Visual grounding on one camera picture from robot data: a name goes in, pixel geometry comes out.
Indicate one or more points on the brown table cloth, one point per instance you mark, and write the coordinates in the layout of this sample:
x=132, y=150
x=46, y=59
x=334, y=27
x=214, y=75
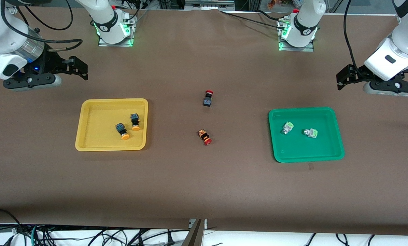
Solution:
x=204, y=188

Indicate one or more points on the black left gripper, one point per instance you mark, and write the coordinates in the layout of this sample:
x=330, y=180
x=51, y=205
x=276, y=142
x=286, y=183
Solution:
x=357, y=72

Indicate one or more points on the grey background device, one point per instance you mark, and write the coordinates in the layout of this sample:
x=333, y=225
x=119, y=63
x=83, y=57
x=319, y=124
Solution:
x=207, y=4

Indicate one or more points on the colourful background object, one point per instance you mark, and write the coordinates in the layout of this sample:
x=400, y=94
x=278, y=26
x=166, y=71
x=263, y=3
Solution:
x=279, y=3

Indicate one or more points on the yellow push button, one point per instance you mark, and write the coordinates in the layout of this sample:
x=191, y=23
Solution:
x=121, y=128
x=134, y=119

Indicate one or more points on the aluminium frame profile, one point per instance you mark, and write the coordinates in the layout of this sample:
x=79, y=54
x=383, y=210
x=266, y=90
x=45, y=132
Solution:
x=12, y=10

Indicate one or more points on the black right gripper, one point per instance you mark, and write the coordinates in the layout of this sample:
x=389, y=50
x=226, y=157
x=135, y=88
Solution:
x=52, y=62

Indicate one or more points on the red button black body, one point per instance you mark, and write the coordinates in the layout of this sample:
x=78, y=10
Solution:
x=208, y=100

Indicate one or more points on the yellow plastic tray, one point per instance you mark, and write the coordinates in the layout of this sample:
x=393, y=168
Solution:
x=98, y=136

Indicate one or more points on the red button orange body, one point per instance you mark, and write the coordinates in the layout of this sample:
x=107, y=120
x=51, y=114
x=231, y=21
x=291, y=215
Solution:
x=202, y=134

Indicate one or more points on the green push button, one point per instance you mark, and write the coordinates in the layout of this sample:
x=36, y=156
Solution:
x=312, y=133
x=289, y=126

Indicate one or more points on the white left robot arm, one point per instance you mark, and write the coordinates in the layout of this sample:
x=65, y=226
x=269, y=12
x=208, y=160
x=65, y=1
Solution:
x=405, y=37

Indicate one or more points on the green plastic tray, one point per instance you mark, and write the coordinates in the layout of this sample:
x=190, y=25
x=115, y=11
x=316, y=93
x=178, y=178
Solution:
x=306, y=148

